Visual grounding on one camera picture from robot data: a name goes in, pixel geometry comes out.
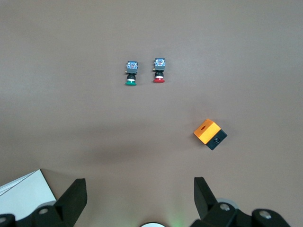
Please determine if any red push button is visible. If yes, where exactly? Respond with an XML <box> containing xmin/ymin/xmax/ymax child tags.
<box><xmin>152</xmin><ymin>58</ymin><xmax>166</xmax><ymax>84</ymax></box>

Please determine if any brown table cover sheet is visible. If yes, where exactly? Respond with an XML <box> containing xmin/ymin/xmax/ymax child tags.
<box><xmin>0</xmin><ymin>0</ymin><xmax>303</xmax><ymax>227</ymax></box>

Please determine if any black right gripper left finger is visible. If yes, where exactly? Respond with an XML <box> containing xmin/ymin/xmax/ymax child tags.
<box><xmin>32</xmin><ymin>178</ymin><xmax>88</xmax><ymax>227</ymax></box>

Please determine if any white drawer cabinet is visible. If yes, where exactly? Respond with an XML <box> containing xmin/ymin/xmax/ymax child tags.
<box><xmin>0</xmin><ymin>168</ymin><xmax>57</xmax><ymax>222</ymax></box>

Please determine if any orange black button box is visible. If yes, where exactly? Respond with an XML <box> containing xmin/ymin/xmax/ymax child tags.
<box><xmin>193</xmin><ymin>118</ymin><xmax>228</xmax><ymax>151</ymax></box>

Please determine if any green push button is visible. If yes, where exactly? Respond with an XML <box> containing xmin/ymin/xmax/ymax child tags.
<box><xmin>124</xmin><ymin>60</ymin><xmax>139</xmax><ymax>87</ymax></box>

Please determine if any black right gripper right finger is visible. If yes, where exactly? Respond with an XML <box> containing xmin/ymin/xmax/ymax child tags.
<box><xmin>193</xmin><ymin>176</ymin><xmax>240</xmax><ymax>227</ymax></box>

